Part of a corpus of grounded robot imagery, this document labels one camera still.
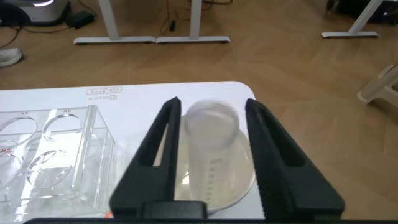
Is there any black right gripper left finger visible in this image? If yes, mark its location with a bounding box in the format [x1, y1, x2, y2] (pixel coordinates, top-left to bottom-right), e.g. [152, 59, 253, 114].
[109, 96, 182, 218]

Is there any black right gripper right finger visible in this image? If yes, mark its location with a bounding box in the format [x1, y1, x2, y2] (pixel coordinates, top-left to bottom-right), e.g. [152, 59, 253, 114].
[244, 98, 345, 220]

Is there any yellow pigment test tube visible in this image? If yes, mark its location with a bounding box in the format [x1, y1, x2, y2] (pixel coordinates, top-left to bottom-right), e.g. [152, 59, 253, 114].
[183, 100, 241, 209]

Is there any clear acrylic test tube rack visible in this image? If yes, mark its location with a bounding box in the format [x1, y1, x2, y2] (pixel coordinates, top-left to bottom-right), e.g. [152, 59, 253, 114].
[0, 105, 116, 215]

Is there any blue white paper cup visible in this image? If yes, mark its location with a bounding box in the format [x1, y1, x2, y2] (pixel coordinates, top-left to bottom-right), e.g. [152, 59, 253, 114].
[154, 114, 257, 215]

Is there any white table label sticker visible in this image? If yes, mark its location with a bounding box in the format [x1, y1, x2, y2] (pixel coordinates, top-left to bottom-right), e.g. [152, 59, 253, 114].
[86, 86, 124, 101]

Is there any white double office desk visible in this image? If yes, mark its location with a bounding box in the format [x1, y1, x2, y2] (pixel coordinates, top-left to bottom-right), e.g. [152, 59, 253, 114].
[73, 0, 231, 45]

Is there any white long office desk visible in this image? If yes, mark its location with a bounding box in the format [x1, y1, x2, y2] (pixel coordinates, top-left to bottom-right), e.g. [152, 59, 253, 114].
[321, 0, 384, 39]

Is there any black power adapter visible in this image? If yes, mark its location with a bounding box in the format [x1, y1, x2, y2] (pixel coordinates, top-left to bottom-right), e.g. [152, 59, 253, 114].
[65, 11, 95, 29]

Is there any white humanoid robot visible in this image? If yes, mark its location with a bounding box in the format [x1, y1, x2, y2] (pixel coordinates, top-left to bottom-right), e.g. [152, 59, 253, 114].
[0, 0, 70, 26]

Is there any black hanging desk cable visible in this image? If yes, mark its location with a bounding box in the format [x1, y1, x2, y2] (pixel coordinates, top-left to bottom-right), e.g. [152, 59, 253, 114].
[160, 0, 177, 32]

